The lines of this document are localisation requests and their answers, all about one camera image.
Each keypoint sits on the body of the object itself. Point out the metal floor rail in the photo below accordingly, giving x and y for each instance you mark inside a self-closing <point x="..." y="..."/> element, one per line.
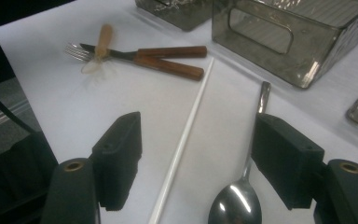
<point x="0" y="119"/>

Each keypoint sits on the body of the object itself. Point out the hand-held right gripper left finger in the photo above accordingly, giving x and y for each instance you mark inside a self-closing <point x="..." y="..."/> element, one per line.
<point x="118" y="155"/>

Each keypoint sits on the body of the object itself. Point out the metal spoon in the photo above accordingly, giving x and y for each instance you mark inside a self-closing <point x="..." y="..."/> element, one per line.
<point x="236" y="205"/>

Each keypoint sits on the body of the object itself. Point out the white chopstick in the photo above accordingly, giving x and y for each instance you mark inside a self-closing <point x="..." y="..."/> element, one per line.
<point x="181" y="146"/>

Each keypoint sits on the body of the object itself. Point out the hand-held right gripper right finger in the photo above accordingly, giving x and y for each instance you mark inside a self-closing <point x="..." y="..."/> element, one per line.
<point x="286" y="158"/>

